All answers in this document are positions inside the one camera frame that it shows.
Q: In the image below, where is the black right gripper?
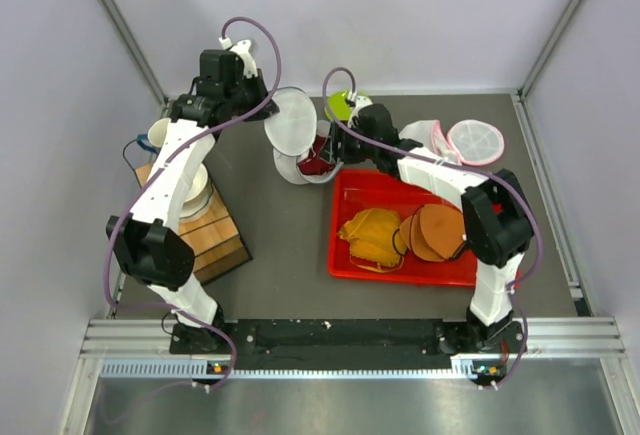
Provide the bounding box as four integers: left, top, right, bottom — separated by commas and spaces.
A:
318, 121, 378, 165

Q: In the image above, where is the dark red bra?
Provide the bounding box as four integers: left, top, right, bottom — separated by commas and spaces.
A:
297, 135, 335, 176

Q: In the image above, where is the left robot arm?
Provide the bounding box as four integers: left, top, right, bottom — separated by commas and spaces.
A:
106, 39, 278, 352

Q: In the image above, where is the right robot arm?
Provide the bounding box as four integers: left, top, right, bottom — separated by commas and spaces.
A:
326, 103, 539, 351

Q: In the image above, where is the pink-trimmed mesh laundry bag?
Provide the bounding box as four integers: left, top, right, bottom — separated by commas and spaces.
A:
399, 119, 505, 167

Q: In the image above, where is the yellow lace bra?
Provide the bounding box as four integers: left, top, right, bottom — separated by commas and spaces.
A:
338, 208, 407, 273

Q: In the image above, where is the green plastic plate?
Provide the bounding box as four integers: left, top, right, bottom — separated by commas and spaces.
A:
328, 89, 372, 123

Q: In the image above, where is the blue mug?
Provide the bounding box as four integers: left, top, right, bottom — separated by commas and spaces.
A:
135, 134, 159, 155

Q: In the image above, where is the white bowl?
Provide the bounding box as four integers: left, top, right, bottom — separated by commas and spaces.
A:
143, 117, 215, 220

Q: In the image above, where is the red plastic tray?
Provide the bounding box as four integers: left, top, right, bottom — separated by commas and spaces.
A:
327, 169, 497, 288

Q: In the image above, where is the wooden box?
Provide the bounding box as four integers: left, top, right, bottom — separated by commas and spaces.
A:
133, 162, 254, 286

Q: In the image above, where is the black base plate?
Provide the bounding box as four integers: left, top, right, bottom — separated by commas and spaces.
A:
168, 317, 526, 356

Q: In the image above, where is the aluminium frame rail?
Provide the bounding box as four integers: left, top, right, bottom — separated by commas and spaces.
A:
81, 317, 626, 380

